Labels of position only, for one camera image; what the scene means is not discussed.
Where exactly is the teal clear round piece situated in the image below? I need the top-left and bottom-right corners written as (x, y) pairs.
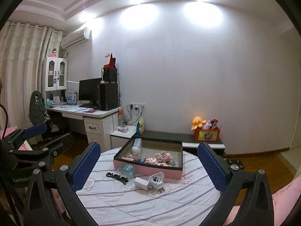
top-left (119, 164), bottom-right (136, 179)

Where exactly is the black hair clip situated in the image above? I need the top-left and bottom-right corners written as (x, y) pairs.
top-left (106, 173), bottom-right (128, 185)

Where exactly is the white round-head figure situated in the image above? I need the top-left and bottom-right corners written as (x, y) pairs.
top-left (130, 146), bottom-right (141, 160)

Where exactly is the blue gold small box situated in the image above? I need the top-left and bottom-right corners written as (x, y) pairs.
top-left (139, 157), bottom-right (145, 163)

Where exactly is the white power adapter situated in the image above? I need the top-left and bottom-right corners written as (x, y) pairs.
top-left (134, 177), bottom-right (149, 191)

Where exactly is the pink block kitty figure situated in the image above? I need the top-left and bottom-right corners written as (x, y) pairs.
top-left (145, 158), bottom-right (158, 165)

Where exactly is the clear plug piece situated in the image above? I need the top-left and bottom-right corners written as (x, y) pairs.
top-left (169, 160), bottom-right (181, 167)

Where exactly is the white perforated shell case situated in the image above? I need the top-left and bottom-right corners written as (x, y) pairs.
top-left (148, 172), bottom-right (164, 190)

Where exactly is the baby doll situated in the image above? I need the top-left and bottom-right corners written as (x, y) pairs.
top-left (155, 151), bottom-right (173, 162)

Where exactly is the rose gold metal cup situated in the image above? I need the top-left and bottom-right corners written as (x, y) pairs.
top-left (122, 157), bottom-right (135, 161)

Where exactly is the clear plastic box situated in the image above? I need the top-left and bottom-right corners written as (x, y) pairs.
top-left (133, 138), bottom-right (142, 150)

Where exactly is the black office chair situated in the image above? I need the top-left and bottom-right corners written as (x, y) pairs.
top-left (29, 90), bottom-right (69, 150)

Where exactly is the pink bedding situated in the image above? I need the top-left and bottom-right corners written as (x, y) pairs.
top-left (223, 173), bottom-right (301, 226)

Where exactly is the white desk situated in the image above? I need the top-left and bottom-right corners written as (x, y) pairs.
top-left (47, 105), bottom-right (118, 152)

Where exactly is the black floor scale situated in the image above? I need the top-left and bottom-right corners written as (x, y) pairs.
top-left (227, 159), bottom-right (244, 170)

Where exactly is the black white tv bench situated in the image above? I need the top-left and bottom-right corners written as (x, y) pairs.
top-left (110, 124), bottom-right (227, 157)

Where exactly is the black monitor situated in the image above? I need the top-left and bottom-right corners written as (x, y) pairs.
top-left (79, 78), bottom-right (102, 109)

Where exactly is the orange cap bottle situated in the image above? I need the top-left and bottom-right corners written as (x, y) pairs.
top-left (118, 108), bottom-right (125, 127)

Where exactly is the black computer tower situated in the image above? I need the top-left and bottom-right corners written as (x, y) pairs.
top-left (98, 83), bottom-right (118, 111)

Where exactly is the white hutch cabinet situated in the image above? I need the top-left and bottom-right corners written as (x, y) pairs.
top-left (42, 57), bottom-right (68, 91)

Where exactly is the striped white tablecloth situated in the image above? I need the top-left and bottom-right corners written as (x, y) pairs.
top-left (77, 148), bottom-right (220, 225)

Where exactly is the snack bag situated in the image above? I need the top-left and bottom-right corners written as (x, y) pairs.
top-left (136, 117), bottom-right (145, 135)

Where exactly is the small doll on cabinet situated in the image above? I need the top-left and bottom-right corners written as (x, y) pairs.
top-left (51, 48), bottom-right (57, 58)

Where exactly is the black speaker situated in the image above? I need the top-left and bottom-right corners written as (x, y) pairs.
top-left (102, 67), bottom-right (118, 83)

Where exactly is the beige curtain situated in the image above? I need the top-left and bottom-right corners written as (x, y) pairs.
top-left (1, 21), bottom-right (63, 129)

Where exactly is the pink black storage box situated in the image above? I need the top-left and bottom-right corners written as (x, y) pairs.
top-left (113, 137), bottom-right (183, 180)

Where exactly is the red toy bin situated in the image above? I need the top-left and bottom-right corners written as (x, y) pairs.
top-left (194, 128), bottom-right (220, 142)

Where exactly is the purple plush toy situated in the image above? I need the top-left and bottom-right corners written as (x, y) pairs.
top-left (202, 121), bottom-right (212, 130)

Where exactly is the orange octopus plush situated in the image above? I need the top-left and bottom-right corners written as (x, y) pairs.
top-left (191, 116), bottom-right (207, 131)

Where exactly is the wall power outlet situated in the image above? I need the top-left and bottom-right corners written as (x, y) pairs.
top-left (130, 103), bottom-right (145, 110)

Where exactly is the wall air conditioner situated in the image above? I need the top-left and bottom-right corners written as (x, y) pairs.
top-left (61, 27), bottom-right (91, 49)

